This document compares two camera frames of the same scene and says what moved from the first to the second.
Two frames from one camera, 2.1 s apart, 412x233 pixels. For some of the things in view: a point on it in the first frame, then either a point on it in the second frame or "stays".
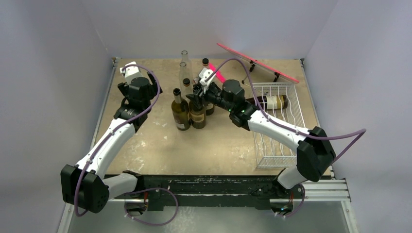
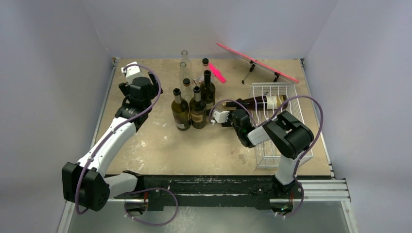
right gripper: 199,93 → 231,117
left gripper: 154,88 stays
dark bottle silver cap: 197,117 stays
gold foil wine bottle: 271,102 stays
